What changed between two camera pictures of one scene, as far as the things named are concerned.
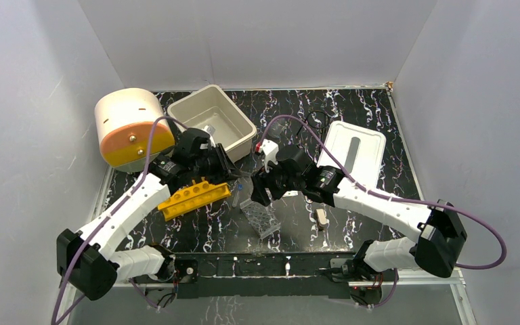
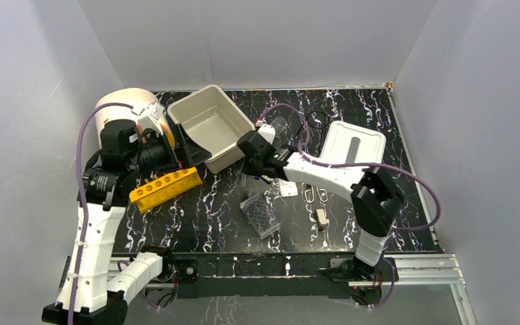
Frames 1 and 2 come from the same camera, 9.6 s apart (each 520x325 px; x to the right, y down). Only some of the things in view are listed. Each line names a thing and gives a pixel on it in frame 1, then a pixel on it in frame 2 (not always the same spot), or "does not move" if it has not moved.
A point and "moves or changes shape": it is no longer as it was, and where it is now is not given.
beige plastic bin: (211, 109) does not move
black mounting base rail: (302, 275) does not move
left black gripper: (224, 162) -> (178, 146)
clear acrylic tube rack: (261, 217) does not move
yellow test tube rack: (193, 198) moves or changes shape
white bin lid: (361, 150) does not move
